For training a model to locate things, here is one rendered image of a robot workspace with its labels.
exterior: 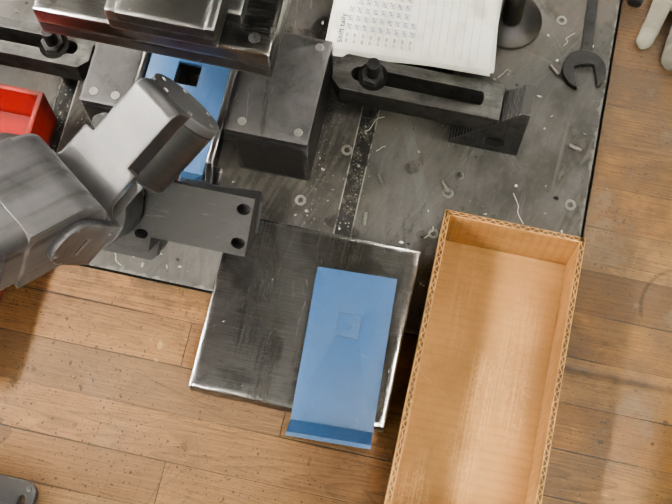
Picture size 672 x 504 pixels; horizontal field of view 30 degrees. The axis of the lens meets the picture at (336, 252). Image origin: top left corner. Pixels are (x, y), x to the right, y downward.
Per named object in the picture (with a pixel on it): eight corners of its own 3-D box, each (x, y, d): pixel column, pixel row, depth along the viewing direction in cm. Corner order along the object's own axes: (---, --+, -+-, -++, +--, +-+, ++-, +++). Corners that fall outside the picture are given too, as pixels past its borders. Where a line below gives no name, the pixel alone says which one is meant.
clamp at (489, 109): (329, 120, 116) (329, 73, 106) (337, 88, 117) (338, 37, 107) (488, 153, 115) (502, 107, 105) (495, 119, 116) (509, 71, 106)
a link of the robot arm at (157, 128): (161, 62, 88) (74, 31, 76) (241, 146, 86) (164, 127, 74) (57, 180, 90) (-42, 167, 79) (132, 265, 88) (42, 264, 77)
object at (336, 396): (286, 440, 105) (285, 434, 102) (317, 267, 109) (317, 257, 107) (369, 454, 104) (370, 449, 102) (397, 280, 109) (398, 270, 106)
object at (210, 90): (116, 179, 105) (110, 166, 102) (163, 19, 110) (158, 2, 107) (197, 196, 105) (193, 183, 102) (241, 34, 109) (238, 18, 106)
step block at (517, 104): (447, 142, 115) (456, 101, 107) (453, 113, 116) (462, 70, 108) (516, 156, 115) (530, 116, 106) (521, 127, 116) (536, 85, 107)
